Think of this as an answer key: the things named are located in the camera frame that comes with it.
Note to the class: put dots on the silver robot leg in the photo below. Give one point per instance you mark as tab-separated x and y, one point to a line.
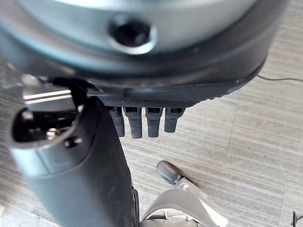
175	203

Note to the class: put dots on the dark robot foot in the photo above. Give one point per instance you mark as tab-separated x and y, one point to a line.
166	171

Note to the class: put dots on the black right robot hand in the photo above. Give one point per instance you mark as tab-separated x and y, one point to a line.
165	59

